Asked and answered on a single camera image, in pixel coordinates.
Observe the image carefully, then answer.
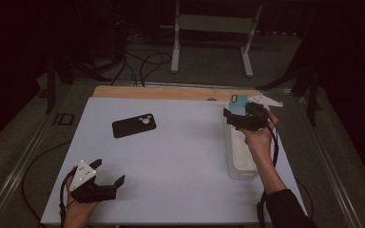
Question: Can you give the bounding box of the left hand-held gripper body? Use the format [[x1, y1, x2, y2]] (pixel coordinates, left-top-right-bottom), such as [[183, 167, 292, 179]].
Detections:
[[68, 160, 118, 204]]

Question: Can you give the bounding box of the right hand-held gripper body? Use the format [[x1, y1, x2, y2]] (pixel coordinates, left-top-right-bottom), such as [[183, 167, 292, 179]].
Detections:
[[234, 93, 284, 132]]

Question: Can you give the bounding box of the iridescent phone case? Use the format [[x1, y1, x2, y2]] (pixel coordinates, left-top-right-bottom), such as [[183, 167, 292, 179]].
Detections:
[[228, 93, 251, 116]]

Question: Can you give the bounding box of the white plastic container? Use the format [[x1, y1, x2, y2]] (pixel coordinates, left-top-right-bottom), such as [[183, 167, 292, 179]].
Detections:
[[223, 104, 269, 181]]

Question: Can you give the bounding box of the black phone case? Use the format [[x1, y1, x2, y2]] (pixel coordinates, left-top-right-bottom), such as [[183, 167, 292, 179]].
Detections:
[[111, 113, 158, 139]]

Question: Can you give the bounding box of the person's right hand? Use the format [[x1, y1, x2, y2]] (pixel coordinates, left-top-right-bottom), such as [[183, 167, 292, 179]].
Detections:
[[242, 111, 279, 160]]

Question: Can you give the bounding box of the person's left hand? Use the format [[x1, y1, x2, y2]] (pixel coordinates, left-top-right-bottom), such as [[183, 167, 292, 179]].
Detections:
[[64, 189, 101, 228]]

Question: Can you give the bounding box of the black tripod stand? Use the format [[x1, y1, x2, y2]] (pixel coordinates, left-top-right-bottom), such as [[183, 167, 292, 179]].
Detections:
[[256, 67, 322, 126], [46, 56, 74, 114]]

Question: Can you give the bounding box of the white table mat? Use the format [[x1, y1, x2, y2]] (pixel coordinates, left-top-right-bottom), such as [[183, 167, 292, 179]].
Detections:
[[40, 96, 308, 226]]

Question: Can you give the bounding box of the grey metal stand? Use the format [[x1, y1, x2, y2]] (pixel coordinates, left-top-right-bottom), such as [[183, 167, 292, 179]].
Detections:
[[170, 0, 264, 79]]

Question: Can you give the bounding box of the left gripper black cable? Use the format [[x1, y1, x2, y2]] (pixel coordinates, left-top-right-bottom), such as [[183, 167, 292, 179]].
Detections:
[[59, 166, 79, 228]]

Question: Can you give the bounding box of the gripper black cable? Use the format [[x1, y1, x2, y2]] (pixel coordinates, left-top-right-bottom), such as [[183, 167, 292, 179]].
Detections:
[[256, 117, 280, 228], [59, 166, 79, 228]]

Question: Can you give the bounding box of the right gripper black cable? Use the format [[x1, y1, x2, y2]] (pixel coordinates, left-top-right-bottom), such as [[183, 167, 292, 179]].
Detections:
[[256, 117, 280, 228]]

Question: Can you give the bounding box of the black rectangular floor frame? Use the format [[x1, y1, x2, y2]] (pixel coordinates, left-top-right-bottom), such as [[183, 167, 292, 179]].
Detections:
[[51, 112, 75, 126]]

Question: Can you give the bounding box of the black floor cable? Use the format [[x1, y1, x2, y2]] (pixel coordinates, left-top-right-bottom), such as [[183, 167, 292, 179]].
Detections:
[[21, 141, 72, 224], [294, 177, 314, 222], [138, 51, 173, 87]]

